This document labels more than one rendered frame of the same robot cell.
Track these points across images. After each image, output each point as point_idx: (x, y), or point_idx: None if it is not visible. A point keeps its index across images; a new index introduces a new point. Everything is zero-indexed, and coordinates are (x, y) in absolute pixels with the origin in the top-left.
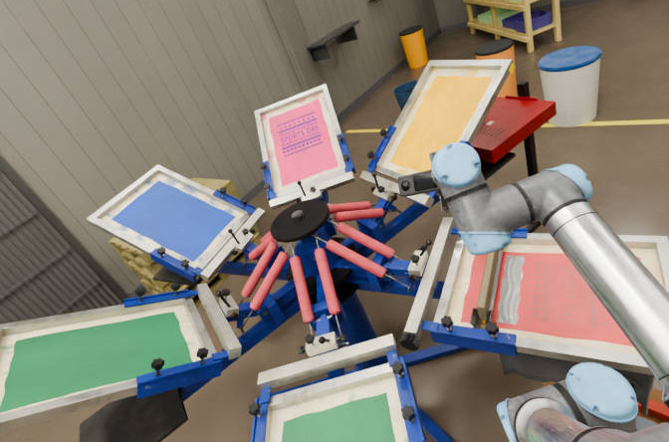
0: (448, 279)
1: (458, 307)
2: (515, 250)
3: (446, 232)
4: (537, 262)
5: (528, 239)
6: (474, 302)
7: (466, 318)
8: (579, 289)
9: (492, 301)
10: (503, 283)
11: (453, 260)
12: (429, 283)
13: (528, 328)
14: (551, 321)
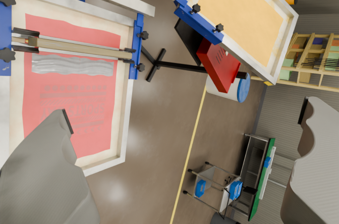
0: (82, 5)
1: (47, 12)
2: (118, 68)
3: (138, 8)
4: (106, 86)
5: (127, 79)
6: (56, 31)
7: (32, 20)
8: (79, 118)
9: (56, 51)
10: (82, 59)
11: (107, 12)
12: None
13: (29, 82)
14: (41, 101)
